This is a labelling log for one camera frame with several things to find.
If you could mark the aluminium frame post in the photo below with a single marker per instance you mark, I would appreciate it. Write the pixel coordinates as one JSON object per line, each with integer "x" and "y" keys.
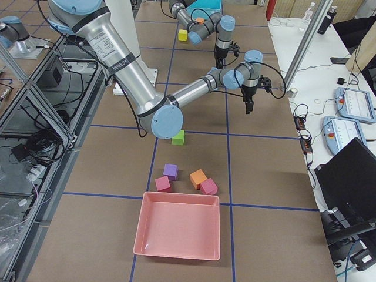
{"x": 310, "y": 23}

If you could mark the magenta foam block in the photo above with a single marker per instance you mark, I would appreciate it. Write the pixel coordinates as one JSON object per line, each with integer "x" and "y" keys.
{"x": 208, "y": 187}
{"x": 163, "y": 184}

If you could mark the far teach pendant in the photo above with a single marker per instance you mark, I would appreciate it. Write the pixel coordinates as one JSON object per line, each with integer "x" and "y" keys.
{"x": 355, "y": 104}

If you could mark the teach pendant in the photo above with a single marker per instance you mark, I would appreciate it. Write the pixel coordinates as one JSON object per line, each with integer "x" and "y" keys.
{"x": 338, "y": 132}
{"x": 355, "y": 104}

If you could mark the black laptop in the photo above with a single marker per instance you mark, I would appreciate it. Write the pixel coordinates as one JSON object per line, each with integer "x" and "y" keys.
{"x": 347, "y": 181}

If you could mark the orange foam block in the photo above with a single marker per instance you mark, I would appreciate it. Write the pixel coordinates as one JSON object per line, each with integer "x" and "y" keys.
{"x": 197, "y": 178}
{"x": 200, "y": 20}

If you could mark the near teach pendant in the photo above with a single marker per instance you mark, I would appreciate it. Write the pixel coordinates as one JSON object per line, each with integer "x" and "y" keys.
{"x": 338, "y": 132}

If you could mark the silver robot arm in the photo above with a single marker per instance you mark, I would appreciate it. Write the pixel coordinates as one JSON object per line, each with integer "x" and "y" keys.
{"x": 221, "y": 25}
{"x": 157, "y": 113}

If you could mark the orange foam block left side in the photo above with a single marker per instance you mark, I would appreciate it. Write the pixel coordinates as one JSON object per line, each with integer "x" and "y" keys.
{"x": 200, "y": 20}

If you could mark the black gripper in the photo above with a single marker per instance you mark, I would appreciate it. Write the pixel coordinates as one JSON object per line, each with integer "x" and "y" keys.
{"x": 219, "y": 54}
{"x": 247, "y": 94}

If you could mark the orange foam block right side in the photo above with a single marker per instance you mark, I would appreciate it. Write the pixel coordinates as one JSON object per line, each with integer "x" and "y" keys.
{"x": 197, "y": 178}

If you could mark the green foam block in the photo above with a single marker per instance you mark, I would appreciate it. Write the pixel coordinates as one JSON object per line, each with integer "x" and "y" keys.
{"x": 179, "y": 138}

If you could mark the yellow foam block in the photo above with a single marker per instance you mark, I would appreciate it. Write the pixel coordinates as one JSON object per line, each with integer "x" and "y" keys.
{"x": 182, "y": 35}

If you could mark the black water bottle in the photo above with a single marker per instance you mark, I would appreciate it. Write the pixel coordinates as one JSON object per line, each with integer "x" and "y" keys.
{"x": 327, "y": 20}

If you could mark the purple foam block right side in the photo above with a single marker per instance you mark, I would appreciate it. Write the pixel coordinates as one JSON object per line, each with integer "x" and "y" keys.
{"x": 171, "y": 171}

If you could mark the pink plastic bin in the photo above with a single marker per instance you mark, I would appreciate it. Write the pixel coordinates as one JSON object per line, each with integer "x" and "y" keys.
{"x": 177, "y": 225}

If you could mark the light blue plastic bin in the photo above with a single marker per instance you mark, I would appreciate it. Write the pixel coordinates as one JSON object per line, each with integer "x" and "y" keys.
{"x": 204, "y": 8}

